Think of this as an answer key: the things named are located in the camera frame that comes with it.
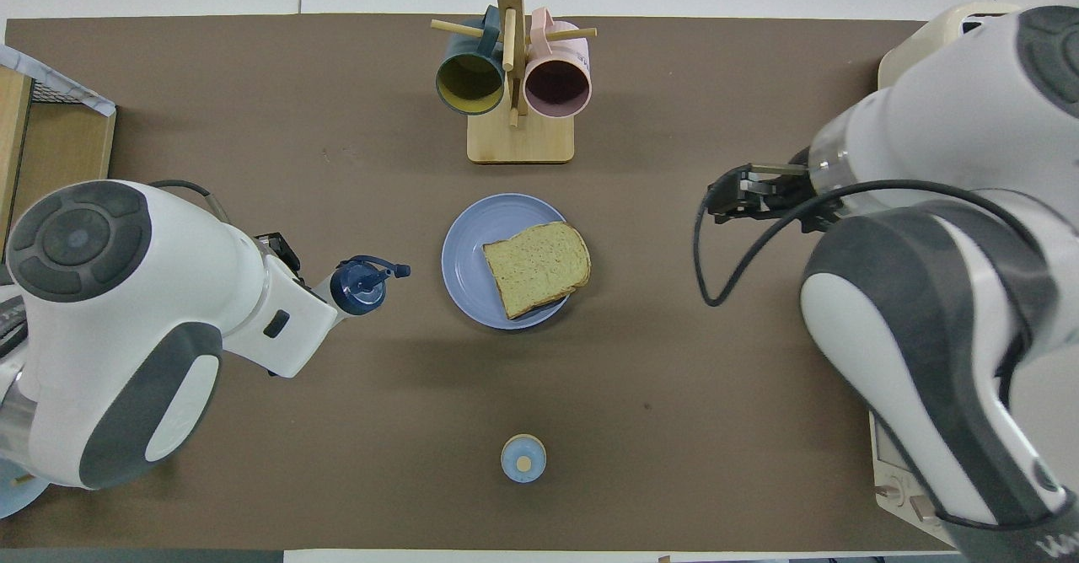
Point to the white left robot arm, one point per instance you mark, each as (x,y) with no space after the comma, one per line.
(126,335)

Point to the bread slice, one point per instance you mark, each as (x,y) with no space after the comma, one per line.
(535,268)

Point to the blue round plate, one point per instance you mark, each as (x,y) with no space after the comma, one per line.
(464,260)

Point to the light blue plate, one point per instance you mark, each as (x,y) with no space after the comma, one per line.
(13,500)

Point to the wooden plate rack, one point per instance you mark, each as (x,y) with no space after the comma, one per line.
(24,479)

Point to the dark teal mug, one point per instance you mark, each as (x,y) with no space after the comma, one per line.
(469,83)

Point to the white toaster oven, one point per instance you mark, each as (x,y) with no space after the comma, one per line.
(893,495)

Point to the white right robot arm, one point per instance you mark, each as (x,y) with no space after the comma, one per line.
(927,335)

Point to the pink mug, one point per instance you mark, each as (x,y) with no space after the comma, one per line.
(556,83)

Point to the clear bottle with blue cap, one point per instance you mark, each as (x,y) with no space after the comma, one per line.
(358,286)

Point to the wooden shelf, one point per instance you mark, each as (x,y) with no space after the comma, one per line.
(59,142)

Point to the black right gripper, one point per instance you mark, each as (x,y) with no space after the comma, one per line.
(788,201)

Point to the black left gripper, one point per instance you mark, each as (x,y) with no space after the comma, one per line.
(282,253)

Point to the small blue round container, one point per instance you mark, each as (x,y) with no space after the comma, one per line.
(523,459)

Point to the brown table mat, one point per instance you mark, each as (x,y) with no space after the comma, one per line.
(716,83)

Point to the wooden mug rack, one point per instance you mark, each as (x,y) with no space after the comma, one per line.
(521,137)

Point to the cream two-slot toaster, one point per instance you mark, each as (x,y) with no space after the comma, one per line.
(919,49)

